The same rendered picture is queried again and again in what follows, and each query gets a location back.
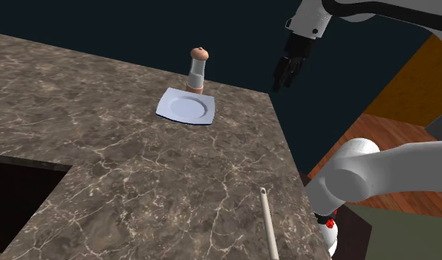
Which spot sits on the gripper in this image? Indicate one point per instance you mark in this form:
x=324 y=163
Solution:
x=298 y=46

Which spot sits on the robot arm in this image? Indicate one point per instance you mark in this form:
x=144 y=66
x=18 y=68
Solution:
x=386 y=169

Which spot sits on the wooden glass pepper grinder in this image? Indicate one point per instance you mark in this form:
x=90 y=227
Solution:
x=197 y=72

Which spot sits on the white square plate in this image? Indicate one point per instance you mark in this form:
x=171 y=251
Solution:
x=188 y=107

